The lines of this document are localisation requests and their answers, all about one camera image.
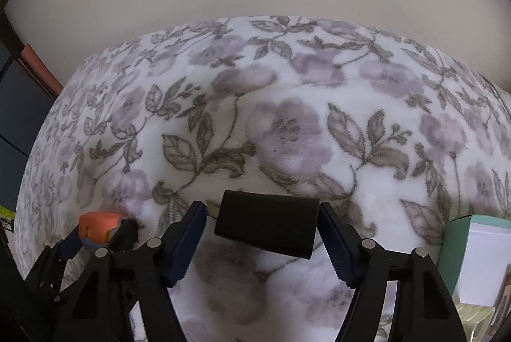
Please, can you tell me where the small orange blue toy knife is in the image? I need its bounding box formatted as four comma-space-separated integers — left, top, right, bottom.
78, 212, 124, 248

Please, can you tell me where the black power adapter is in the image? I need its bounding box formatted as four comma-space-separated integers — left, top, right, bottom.
214, 191, 320, 260

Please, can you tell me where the floral fleece blanket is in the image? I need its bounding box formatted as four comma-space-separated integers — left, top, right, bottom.
12, 16, 510, 341

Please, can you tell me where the teal cardboard box tray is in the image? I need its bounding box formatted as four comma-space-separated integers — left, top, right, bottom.
438, 215, 510, 307

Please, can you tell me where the cream plastic hair clip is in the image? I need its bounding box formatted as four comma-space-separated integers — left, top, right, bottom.
455, 303, 504, 342

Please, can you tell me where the dark blue cabinet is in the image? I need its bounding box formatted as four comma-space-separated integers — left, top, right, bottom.
0, 42, 59, 211

